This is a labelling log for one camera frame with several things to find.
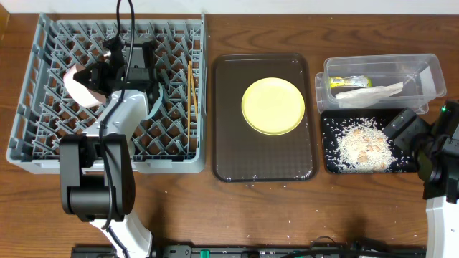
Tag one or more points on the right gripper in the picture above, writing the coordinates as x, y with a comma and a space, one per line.
404, 138

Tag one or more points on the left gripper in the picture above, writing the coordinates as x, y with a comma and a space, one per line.
102, 77

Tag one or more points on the white small bowl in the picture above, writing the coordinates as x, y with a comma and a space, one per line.
78, 92

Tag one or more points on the light blue bowl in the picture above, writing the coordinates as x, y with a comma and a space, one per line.
155, 99

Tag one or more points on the yellow round plate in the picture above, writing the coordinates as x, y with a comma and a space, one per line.
273, 106

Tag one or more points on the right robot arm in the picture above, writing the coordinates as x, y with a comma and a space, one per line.
434, 148

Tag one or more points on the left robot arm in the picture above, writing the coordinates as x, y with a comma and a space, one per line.
96, 174

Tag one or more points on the clear plastic waste bin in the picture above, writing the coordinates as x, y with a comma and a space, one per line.
421, 75

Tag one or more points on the black food waste tray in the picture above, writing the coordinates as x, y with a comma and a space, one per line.
333, 121

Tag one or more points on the grey dishwasher rack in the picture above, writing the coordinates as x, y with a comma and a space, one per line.
46, 112

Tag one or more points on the pile of rice and nuts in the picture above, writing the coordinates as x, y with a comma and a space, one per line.
362, 148

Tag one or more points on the crumpled white paper napkin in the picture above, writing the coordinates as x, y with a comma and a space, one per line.
365, 97

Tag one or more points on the yellow snack wrapper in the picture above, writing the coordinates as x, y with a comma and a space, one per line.
360, 81

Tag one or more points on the dark brown serving tray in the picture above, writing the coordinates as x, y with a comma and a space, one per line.
239, 152

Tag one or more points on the black rail at table edge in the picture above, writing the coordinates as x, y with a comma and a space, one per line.
322, 247

